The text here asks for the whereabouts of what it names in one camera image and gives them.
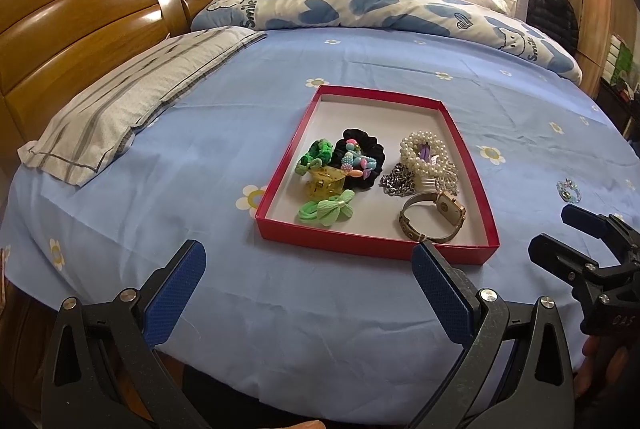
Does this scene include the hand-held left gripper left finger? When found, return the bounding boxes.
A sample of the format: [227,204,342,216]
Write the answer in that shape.
[41,239,208,429]

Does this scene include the yellow claw hair clip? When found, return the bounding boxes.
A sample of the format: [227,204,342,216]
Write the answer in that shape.
[299,165,348,201]

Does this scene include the grey striped pillow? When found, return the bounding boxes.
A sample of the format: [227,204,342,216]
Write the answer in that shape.
[17,26,268,187]

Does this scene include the red shallow cardboard box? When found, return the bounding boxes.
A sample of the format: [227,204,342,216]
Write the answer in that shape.
[255,84,501,266]

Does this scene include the clear bead bracelet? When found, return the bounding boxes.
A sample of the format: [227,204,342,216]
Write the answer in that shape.
[556,178,583,203]

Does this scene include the colourful bead bracelet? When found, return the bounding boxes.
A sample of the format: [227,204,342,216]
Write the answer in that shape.
[340,139,373,180]

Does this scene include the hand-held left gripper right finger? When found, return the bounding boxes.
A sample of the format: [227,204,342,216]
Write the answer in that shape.
[410,241,576,429]

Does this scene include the blue floral bed sheet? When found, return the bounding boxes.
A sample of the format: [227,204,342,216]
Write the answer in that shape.
[0,26,640,415]

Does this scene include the black puffer jacket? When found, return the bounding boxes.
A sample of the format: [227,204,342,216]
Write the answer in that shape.
[526,0,580,57]

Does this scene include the silver chain necklace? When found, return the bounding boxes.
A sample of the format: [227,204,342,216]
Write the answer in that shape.
[380,163,418,199]

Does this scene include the wooden headboard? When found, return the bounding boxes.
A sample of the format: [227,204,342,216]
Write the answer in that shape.
[0,0,258,180]

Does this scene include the clear comb with heart beads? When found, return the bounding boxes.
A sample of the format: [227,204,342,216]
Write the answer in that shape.
[422,162,460,196]

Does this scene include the green box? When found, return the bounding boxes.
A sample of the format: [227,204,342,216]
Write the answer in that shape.
[607,34,640,85]

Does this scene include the person's right hand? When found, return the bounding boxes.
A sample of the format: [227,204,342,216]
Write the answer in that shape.
[575,335,633,401]

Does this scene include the green woven bracelet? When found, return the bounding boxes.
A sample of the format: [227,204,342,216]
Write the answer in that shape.
[295,138,335,175]

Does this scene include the gold wristwatch with mesh strap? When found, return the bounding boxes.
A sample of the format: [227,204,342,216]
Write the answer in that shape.
[398,189,468,244]

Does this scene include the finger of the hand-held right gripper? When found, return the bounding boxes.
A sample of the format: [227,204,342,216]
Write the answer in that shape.
[528,233,599,293]
[561,204,640,260]

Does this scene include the white quilt with blue hearts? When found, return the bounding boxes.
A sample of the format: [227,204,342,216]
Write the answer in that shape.
[190,0,583,85]

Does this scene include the black fabric scrunchie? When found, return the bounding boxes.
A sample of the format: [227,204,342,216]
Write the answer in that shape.
[332,128,387,187]

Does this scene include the green bow hair tie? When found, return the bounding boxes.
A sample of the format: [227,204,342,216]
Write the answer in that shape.
[297,189,357,226]

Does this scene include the white pearl scrunchie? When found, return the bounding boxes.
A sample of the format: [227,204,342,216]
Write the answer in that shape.
[399,130,453,182]

